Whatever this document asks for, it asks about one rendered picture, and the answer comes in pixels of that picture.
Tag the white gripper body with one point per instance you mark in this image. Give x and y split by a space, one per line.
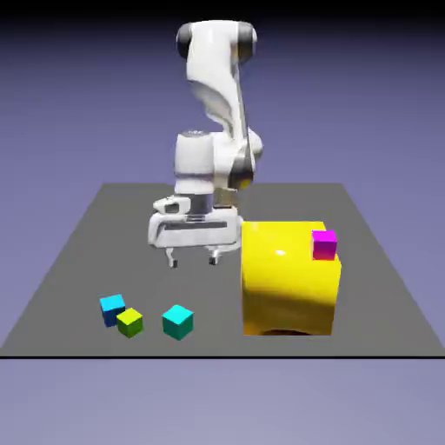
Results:
194 236

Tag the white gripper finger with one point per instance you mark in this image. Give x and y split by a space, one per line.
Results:
214 256
171 259

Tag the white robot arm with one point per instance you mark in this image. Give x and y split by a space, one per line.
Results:
212 69

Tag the small cyan cube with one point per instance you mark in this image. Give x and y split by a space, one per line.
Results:
177 322

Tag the small lime green cube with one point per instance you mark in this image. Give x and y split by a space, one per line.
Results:
130 322

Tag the small blue cube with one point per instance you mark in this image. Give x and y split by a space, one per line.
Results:
111 307

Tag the small magenta cube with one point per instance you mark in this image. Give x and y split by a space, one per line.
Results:
324 245

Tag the large yellow box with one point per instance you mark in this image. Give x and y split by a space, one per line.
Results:
288 281

